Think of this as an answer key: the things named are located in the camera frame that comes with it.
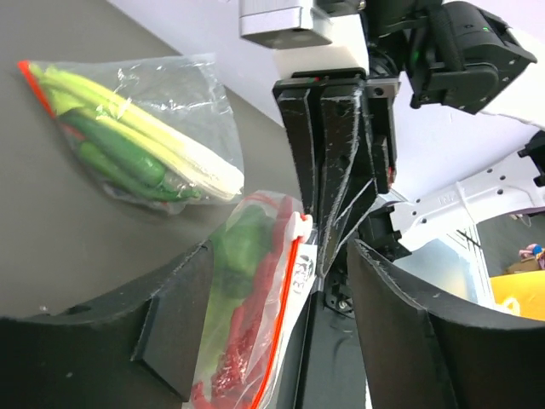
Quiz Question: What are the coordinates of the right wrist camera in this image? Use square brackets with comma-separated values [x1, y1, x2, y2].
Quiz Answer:
[238, 0, 370, 78]

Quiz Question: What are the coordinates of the clear bag with leek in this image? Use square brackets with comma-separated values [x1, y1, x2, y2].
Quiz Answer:
[16, 52, 246, 216]

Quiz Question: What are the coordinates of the fake leek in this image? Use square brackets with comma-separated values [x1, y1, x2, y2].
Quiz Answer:
[29, 64, 245, 201]

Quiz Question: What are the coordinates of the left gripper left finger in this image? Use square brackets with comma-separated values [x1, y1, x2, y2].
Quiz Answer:
[1, 242, 214, 408]

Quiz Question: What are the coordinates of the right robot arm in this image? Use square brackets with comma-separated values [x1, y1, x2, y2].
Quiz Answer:
[273, 1, 544, 275]

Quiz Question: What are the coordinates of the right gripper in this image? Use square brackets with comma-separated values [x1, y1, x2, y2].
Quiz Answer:
[272, 71, 399, 277]

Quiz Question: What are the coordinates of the fake green cucumber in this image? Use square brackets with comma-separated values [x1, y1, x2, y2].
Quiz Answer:
[58, 109, 166, 187]

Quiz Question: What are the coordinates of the clear zip bag red slider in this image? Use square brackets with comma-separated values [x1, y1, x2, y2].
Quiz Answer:
[186, 191, 318, 408]

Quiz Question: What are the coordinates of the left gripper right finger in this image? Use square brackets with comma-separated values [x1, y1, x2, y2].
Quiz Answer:
[347, 239, 544, 408]

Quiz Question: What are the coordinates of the yellow object in background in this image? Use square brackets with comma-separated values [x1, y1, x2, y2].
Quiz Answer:
[490, 270, 544, 321]

